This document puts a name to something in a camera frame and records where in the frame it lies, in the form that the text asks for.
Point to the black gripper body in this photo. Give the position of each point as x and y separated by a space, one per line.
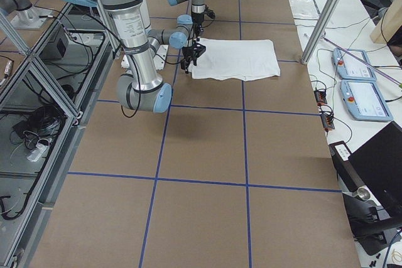
190 53
198 21

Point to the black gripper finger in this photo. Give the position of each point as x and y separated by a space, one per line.
186 66
197 36

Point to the white printed t-shirt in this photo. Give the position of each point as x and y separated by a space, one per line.
245 60

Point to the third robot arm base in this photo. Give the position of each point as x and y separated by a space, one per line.
28 16

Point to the clear plastic bag sheet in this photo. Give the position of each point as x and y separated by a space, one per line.
305 9

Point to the small electronics board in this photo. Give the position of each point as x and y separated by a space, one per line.
325 111

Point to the far blue teach pendant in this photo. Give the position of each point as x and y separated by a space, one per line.
350 69

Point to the blue teach pendant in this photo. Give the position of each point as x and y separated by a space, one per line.
364 101
350 69

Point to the near blue teach pendant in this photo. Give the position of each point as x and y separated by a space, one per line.
364 101

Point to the reacher grabber stick tool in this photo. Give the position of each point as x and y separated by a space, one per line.
368 65

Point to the black laptop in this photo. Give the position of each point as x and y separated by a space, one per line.
378 164

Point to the black monitor stand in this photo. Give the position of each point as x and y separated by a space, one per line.
372 226

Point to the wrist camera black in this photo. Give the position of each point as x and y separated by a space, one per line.
210 14

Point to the white camera mast with base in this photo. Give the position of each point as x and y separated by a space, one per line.
142 52

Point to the aluminium frame post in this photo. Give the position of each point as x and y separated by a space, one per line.
318 30

